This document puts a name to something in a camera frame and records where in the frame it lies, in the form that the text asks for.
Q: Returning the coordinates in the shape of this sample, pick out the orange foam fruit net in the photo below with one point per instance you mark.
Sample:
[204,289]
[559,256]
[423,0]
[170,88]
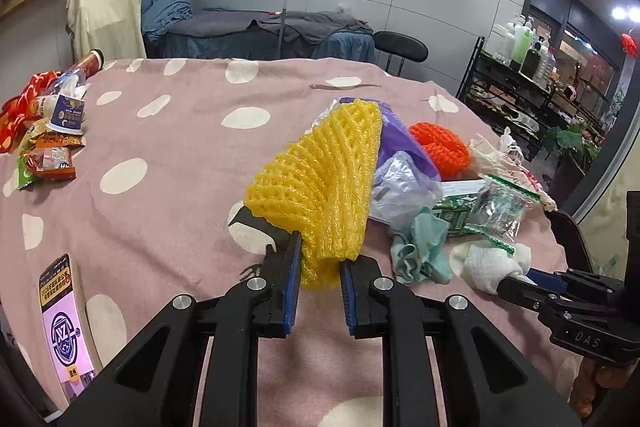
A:
[442,152]

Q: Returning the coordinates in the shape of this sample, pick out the small green snack packet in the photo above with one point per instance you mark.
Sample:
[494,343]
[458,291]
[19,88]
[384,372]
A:
[26,174]

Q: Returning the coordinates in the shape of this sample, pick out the teal crumpled cloth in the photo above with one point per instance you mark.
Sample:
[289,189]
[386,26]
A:
[417,252]

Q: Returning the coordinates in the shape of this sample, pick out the person's right hand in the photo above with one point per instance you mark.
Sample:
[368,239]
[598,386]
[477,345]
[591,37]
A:
[592,384]

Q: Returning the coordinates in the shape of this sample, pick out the green leafy plant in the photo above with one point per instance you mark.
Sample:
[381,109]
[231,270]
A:
[570,139]

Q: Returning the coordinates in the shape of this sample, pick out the massage bed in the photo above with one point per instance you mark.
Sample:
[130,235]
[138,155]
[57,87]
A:
[340,47]

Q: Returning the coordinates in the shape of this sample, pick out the clear green-edged snack packet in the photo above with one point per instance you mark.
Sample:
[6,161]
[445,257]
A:
[500,207]

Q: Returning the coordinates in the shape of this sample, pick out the cream cloth over chair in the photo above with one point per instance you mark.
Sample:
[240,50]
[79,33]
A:
[105,7]

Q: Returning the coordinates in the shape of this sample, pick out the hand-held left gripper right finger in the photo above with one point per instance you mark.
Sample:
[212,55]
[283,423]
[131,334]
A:
[347,302]

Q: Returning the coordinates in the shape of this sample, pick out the beige tissue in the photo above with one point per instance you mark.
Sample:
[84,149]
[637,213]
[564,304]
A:
[520,179]

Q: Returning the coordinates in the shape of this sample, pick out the clear crumpled plastic bag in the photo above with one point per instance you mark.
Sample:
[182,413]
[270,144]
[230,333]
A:
[400,192]

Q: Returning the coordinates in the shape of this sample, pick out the blue cloth pile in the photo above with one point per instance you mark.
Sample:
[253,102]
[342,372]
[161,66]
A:
[165,7]

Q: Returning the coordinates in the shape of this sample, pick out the black round stool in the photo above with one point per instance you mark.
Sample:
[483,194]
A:
[400,44]

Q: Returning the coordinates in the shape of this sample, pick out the clear plastic bottle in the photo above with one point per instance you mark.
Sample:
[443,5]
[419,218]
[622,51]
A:
[60,82]

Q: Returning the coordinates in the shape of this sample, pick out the ceiling spotlight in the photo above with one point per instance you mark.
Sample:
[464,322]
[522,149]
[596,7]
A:
[635,13]
[619,12]

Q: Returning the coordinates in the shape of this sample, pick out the red patterned wrapper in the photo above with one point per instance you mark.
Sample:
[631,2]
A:
[15,117]

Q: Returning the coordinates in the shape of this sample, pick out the purple plastic bag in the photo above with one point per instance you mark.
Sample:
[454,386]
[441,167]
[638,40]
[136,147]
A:
[400,139]

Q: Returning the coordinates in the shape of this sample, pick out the yellow foam fruit net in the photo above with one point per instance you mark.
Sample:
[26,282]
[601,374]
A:
[320,177]

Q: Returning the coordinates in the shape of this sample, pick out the pink polka dot blanket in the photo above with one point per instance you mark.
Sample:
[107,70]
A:
[175,157]

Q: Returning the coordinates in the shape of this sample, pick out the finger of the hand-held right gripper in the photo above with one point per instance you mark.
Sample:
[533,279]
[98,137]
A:
[542,277]
[520,289]

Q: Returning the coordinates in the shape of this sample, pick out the white tissue wad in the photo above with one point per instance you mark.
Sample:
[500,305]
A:
[482,267]

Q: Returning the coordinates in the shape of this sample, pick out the group of toiletry bottles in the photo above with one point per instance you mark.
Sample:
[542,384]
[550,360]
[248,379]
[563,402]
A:
[525,47]

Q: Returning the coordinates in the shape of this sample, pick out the black purple table sign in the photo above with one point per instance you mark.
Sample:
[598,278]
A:
[65,337]

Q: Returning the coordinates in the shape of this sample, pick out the white printed paper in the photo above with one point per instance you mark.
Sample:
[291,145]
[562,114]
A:
[462,188]

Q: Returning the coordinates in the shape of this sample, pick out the green printed packet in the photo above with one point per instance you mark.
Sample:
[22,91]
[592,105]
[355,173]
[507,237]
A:
[452,214]

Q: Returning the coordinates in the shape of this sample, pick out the blue white paper cup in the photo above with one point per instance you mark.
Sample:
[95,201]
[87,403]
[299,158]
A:
[67,114]

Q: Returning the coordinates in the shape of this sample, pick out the black trolley rack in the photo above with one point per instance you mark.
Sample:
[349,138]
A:
[500,77]

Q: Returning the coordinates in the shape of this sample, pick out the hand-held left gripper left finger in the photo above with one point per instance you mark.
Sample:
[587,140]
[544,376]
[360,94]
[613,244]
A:
[294,292]

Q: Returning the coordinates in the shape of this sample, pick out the orange snack packet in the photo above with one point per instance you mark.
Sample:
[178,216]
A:
[50,159]

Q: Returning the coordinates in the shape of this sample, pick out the white arched floor lamp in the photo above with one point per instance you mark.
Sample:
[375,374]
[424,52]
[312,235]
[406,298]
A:
[283,32]

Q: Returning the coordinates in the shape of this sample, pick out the red chips can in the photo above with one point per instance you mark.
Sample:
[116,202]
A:
[90,61]

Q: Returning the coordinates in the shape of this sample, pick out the red hanging ornament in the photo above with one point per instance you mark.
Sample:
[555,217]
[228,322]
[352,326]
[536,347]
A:
[630,44]

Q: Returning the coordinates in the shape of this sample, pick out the grey blanket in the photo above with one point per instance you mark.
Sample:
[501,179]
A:
[310,24]

